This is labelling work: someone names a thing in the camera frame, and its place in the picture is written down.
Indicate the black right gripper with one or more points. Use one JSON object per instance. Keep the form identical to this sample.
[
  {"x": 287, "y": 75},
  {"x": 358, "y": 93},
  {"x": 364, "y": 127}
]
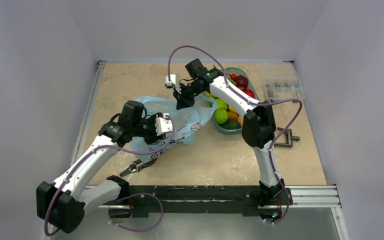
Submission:
[{"x": 184, "y": 96}]

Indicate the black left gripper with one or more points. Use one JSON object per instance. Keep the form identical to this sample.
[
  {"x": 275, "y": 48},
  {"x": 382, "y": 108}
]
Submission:
[{"x": 153, "y": 137}]

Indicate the light blue plastic bag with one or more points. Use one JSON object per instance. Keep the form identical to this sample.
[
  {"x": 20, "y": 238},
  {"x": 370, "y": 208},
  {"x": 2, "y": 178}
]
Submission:
[{"x": 187, "y": 122}]

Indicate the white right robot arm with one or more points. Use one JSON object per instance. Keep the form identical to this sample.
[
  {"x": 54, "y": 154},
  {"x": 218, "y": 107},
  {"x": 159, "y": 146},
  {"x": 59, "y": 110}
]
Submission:
[{"x": 258, "y": 123}]

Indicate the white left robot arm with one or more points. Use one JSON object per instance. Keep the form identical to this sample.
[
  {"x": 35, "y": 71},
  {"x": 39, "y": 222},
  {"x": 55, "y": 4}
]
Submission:
[{"x": 64, "y": 202}]

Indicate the green fake pear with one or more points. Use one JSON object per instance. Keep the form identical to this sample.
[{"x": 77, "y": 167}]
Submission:
[{"x": 221, "y": 105}]

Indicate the light green bumpy fake fruit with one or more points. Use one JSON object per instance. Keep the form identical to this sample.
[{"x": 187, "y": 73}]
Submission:
[{"x": 221, "y": 116}]

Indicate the orange fake mandarin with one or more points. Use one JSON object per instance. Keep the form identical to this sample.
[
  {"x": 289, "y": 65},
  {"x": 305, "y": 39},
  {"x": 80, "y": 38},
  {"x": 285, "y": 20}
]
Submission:
[{"x": 232, "y": 115}]

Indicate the green fake grapes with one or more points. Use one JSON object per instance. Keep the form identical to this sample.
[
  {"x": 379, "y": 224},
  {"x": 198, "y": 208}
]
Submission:
[{"x": 230, "y": 79}]

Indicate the dark green fake avocado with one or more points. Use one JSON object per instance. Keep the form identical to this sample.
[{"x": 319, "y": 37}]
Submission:
[{"x": 230, "y": 125}]

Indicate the dark red fake apple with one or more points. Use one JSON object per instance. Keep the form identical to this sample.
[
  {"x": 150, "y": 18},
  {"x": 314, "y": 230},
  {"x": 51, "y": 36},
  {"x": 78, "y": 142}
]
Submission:
[{"x": 242, "y": 82}]

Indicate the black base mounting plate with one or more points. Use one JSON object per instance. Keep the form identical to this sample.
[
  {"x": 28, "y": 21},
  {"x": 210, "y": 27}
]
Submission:
[{"x": 219, "y": 199}]

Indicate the clear plastic screw box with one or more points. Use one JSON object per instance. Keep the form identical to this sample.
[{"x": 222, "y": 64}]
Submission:
[{"x": 283, "y": 88}]

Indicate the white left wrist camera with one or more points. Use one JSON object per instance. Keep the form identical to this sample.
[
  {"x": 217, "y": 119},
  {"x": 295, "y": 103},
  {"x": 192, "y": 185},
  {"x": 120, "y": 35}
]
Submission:
[{"x": 163, "y": 124}]

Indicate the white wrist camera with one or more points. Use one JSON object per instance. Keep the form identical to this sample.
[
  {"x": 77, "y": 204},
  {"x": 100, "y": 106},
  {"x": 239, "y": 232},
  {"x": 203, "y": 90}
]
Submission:
[
  {"x": 170, "y": 81},
  {"x": 163, "y": 124}
]

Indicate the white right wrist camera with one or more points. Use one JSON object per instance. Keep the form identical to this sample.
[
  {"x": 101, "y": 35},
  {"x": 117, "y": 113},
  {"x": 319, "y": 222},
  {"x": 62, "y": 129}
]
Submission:
[{"x": 170, "y": 81}]

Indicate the black handled pliers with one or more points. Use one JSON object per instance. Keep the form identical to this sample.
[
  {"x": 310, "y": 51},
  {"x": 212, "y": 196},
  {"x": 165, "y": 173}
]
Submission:
[{"x": 136, "y": 166}]

